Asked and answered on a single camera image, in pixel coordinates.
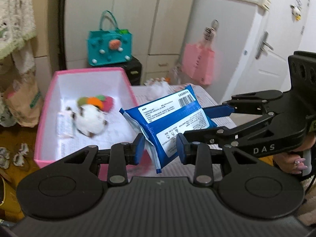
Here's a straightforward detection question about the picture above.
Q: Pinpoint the white fleece jacket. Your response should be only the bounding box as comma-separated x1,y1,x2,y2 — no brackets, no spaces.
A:
0,0,37,60

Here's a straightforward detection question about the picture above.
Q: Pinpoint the printed paper sheet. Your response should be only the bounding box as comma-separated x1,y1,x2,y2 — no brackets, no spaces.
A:
58,99,139,151

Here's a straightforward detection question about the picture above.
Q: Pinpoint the metal door handle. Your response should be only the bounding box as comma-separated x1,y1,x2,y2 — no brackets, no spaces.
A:
256,31,274,60

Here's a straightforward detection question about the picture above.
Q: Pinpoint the orange carrot plush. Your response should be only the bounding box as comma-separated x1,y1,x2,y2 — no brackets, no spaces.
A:
87,95,105,109

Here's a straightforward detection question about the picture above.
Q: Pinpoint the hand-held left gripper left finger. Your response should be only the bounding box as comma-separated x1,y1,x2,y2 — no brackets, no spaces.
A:
53,133,146,185

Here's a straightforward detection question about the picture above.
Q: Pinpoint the person's right hand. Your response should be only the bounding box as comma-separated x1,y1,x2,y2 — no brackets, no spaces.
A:
277,133,316,177

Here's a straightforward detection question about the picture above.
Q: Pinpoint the white wardrobe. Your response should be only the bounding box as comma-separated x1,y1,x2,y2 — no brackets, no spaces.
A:
32,0,262,89

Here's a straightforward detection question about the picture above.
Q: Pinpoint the black hair clip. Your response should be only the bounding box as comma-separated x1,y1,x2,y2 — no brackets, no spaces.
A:
204,27,216,41

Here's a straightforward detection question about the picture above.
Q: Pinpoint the white fluffy pompom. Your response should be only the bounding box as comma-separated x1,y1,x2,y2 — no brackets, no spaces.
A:
148,82,171,97

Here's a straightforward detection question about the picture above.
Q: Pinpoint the black pole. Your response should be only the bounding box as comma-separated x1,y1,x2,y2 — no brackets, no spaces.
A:
56,0,68,71

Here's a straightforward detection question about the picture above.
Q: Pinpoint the panda plush toy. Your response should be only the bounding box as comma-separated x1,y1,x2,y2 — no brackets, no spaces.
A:
70,104,109,138

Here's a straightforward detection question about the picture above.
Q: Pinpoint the teal felt handbag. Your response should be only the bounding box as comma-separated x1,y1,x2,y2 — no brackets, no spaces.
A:
86,10,133,67

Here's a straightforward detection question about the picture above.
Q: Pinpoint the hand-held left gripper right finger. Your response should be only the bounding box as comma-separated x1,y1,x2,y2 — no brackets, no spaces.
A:
176,133,250,186

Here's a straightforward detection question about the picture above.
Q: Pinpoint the white door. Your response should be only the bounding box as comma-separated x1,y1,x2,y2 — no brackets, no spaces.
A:
232,0,316,98

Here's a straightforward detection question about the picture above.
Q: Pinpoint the pink cardboard box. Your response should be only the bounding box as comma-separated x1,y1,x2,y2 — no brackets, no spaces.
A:
33,67,149,181

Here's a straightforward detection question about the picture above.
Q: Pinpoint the duck door ornament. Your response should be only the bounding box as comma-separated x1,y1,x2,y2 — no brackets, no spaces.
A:
290,4,303,21

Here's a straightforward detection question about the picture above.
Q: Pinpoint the brown paper bag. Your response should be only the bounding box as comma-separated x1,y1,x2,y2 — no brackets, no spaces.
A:
4,75,45,127

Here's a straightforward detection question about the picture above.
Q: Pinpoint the blue wet wipes packet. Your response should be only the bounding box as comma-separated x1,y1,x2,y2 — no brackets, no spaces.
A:
119,84,218,174

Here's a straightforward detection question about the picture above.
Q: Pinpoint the clear plastic bag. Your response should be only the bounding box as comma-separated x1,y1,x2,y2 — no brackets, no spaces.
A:
170,63,185,84

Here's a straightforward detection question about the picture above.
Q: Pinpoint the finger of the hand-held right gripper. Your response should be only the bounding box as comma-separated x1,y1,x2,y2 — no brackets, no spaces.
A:
183,112,282,151
201,90,284,119

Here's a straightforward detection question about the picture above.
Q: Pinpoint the pink tote bag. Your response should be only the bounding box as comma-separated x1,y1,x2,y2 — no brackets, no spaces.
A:
182,42,215,86

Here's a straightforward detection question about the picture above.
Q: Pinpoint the black suitcase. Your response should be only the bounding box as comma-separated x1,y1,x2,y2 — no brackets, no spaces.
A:
90,55,143,86

